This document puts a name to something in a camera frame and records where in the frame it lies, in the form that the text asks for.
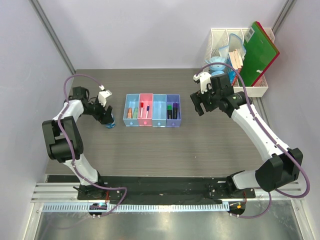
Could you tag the red cap whiteboard marker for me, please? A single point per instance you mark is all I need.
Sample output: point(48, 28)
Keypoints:
point(141, 109)

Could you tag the purple drawer box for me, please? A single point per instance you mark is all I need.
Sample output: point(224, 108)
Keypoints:
point(170, 99)

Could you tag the green plastic folder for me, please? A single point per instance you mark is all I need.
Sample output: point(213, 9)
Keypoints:
point(247, 72)

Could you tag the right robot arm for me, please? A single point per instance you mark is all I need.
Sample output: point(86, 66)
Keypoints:
point(281, 164)

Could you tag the blue cap whiteboard marker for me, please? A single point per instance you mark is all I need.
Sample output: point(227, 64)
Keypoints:
point(147, 112)

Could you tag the slotted cable duct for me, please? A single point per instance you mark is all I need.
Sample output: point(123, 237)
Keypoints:
point(69, 207)

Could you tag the white plastic organizer basket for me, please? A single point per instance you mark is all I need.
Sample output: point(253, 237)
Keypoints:
point(220, 37)

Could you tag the light blue drawer box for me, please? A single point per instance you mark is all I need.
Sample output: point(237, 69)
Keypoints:
point(132, 100)

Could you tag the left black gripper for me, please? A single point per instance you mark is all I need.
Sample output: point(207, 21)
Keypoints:
point(103, 117)

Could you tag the corner aluminium post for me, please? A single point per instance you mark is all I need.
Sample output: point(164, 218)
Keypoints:
point(283, 14)
point(52, 34)

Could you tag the light green mini highlighter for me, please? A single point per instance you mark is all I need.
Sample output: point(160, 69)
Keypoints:
point(135, 113)

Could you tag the wooden sticks bundle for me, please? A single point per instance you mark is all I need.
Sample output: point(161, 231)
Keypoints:
point(236, 59)

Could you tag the green cap black highlighter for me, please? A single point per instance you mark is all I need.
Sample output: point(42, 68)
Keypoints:
point(169, 112)

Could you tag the clear blue zip bag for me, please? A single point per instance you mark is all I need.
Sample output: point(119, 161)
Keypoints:
point(234, 43)

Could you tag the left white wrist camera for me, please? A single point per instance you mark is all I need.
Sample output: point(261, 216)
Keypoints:
point(102, 97)

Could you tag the left corner aluminium post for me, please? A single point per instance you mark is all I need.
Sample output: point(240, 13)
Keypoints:
point(52, 34)

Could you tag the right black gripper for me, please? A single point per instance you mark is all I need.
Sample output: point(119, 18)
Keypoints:
point(196, 99)

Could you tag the blue red card box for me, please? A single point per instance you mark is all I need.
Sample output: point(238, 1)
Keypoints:
point(231, 74)

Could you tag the purple cap black highlighter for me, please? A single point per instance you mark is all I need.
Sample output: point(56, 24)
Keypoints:
point(175, 111)

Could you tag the blue white tape roll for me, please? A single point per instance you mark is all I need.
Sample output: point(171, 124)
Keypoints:
point(111, 124)

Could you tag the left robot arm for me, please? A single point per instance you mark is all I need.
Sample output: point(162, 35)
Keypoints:
point(64, 143)

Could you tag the right corner aluminium post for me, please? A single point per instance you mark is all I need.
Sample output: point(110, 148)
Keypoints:
point(283, 14)

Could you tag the pink drawer box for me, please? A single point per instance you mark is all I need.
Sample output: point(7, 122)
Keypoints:
point(147, 99)

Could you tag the orange mini highlighter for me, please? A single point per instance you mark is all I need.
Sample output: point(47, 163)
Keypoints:
point(130, 113)

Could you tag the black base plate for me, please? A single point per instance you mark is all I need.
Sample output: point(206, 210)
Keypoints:
point(175, 190)

